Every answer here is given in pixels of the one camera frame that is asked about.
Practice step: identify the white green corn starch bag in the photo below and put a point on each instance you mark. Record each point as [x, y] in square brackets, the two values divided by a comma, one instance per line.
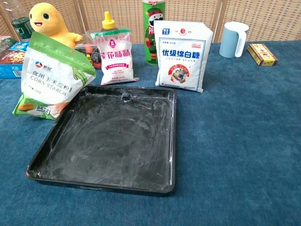
[47, 80]

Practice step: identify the black plastic tray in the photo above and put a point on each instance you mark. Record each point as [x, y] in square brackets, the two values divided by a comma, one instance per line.
[105, 141]

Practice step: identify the white pink seasoning bag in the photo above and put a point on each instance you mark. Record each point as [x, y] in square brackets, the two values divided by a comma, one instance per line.
[116, 61]

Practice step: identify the white castor sugar bag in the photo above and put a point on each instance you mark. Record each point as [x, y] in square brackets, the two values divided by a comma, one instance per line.
[181, 58]

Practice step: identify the green chips can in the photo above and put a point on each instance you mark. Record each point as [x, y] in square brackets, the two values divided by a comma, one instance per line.
[149, 35]

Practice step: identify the clear plastic box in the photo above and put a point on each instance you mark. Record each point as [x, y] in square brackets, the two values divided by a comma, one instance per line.
[90, 50]

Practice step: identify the blue tablecloth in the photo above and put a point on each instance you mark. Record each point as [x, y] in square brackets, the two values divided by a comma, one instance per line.
[235, 141]

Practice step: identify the yellow cap squeeze bottle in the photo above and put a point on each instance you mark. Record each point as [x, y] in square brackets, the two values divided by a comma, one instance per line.
[108, 23]

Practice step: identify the small yellow red box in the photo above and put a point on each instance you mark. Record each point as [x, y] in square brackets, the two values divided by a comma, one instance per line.
[262, 55]

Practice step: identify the yellow plush toy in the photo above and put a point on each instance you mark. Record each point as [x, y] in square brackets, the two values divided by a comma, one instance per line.
[47, 18]

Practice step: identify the light blue cardboard box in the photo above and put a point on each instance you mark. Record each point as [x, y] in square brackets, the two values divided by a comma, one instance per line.
[9, 71]

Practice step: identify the wicker folding screen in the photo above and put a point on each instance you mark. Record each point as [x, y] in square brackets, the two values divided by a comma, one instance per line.
[270, 14]

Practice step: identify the clear bottle green label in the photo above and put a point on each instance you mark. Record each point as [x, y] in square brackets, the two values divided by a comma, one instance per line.
[20, 27]

